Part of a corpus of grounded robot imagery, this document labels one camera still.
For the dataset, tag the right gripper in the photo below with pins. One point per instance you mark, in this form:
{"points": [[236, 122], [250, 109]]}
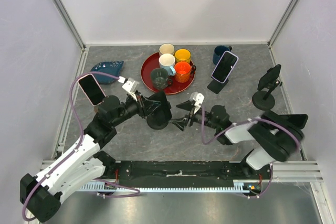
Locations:
{"points": [[180, 123]]}

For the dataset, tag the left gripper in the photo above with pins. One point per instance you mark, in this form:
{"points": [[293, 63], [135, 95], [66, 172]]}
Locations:
{"points": [[143, 104]]}

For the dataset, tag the black phone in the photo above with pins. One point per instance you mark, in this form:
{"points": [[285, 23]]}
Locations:
{"points": [[267, 80], [163, 111]]}

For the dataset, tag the black round-base phone stand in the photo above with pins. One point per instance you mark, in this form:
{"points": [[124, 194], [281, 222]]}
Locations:
{"points": [[158, 121]]}

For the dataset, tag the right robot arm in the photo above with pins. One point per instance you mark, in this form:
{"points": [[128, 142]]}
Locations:
{"points": [[278, 135]]}

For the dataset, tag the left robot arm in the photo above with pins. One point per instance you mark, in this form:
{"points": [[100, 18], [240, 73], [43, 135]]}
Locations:
{"points": [[43, 194]]}

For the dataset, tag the black flat phone stand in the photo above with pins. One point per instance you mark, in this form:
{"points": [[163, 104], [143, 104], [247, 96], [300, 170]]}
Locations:
{"points": [[216, 87]]}

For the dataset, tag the wooden-base phone stand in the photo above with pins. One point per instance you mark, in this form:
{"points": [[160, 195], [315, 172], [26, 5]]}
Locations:
{"points": [[96, 108]]}

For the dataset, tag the lilac-cased phone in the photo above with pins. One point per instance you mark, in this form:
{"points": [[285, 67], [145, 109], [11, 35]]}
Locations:
{"points": [[224, 67]]}

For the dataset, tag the pink-cased phone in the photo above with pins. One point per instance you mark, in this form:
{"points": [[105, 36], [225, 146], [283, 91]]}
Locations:
{"points": [[91, 89]]}

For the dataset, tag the black-cased phone far right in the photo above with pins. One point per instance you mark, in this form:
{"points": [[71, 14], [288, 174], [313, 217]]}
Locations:
{"points": [[291, 120]]}

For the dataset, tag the grey mug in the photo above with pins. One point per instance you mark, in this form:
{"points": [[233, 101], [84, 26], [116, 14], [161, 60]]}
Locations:
{"points": [[160, 79]]}

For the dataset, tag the red round tray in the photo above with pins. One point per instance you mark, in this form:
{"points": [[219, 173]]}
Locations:
{"points": [[150, 64]]}

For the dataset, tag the orange mug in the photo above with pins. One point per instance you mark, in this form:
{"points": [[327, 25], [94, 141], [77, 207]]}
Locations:
{"points": [[183, 71]]}

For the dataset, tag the light blue mug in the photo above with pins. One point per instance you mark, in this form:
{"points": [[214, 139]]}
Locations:
{"points": [[167, 62]]}

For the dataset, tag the yellow mug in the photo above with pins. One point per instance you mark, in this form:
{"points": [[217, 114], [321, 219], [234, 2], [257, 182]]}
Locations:
{"points": [[183, 55]]}

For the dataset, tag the cream mug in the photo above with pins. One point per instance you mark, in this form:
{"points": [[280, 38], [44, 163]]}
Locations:
{"points": [[166, 48]]}

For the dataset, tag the blue leaf-shaped dish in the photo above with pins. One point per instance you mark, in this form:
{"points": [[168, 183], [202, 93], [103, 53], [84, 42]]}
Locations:
{"points": [[108, 67]]}

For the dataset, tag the dark blue mug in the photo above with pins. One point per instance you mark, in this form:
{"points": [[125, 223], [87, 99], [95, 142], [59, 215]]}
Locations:
{"points": [[219, 51]]}

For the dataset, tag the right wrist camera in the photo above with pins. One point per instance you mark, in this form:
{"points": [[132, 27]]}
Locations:
{"points": [[197, 99]]}

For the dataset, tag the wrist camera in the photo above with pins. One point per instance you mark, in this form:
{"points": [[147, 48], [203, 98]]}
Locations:
{"points": [[197, 99], [129, 85]]}

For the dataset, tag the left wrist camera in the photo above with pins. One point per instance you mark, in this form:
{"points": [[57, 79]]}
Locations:
{"points": [[129, 85]]}

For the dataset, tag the black mounting base plate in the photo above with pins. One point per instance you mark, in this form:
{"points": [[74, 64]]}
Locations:
{"points": [[178, 174]]}

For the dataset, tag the grey cable duct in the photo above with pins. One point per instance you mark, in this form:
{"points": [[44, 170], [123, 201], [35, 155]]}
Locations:
{"points": [[101, 187]]}

